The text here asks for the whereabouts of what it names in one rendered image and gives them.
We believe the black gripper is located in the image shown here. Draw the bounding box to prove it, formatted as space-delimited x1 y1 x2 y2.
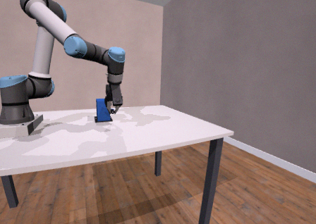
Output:
104 80 122 114

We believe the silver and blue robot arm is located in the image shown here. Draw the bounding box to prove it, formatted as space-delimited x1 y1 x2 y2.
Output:
0 0 126 125

